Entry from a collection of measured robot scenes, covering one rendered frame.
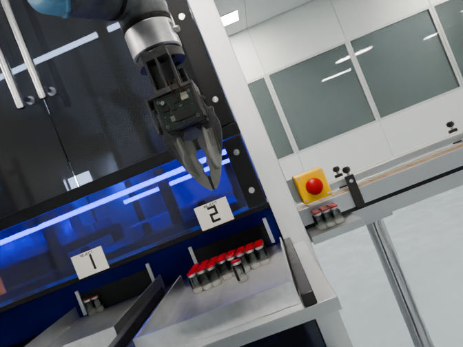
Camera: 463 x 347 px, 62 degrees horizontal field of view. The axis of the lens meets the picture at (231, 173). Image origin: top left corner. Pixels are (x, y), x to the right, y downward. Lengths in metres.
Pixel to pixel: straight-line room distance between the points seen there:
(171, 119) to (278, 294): 0.30
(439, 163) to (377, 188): 0.17
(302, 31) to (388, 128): 1.82
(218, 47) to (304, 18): 4.99
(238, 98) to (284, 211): 0.30
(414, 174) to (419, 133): 4.87
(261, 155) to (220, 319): 0.46
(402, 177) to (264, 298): 0.63
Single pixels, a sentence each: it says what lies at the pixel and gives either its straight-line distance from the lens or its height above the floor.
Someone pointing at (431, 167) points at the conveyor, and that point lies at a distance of 1.15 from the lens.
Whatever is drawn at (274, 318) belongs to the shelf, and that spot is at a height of 0.88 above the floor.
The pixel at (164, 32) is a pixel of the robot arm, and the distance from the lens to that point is 0.59.
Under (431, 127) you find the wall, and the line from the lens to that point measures 6.07.
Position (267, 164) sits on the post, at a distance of 0.95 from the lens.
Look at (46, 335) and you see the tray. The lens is 1.08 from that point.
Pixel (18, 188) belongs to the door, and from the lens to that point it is 1.14.
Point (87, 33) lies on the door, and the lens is 1.10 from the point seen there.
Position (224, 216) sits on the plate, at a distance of 0.96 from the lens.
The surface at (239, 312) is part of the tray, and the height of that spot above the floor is 0.90.
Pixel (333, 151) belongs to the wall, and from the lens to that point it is 5.65.
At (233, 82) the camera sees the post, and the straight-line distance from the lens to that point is 0.97.
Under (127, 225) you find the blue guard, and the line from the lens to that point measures 1.01.
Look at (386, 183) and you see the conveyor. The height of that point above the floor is 0.92.
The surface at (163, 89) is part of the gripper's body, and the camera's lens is 0.54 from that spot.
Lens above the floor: 1.09
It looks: level
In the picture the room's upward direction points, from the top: 22 degrees counter-clockwise
